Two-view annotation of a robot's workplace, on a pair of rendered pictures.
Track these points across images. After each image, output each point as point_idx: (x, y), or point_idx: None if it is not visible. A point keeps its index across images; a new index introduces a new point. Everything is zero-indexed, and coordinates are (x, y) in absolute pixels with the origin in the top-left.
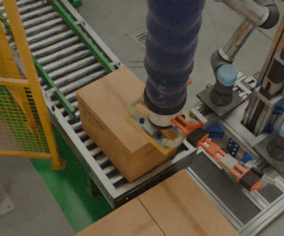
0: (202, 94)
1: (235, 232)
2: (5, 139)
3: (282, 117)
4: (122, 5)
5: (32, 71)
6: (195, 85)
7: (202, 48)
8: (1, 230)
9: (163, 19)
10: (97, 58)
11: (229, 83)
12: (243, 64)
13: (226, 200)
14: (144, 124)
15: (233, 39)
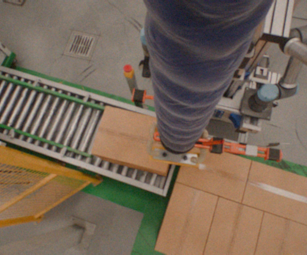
0: None
1: (247, 160)
2: (57, 196)
3: (246, 79)
4: (41, 32)
5: (57, 170)
6: (135, 60)
7: (119, 28)
8: (100, 242)
9: (191, 129)
10: (69, 100)
11: None
12: None
13: (216, 133)
14: (169, 156)
15: None
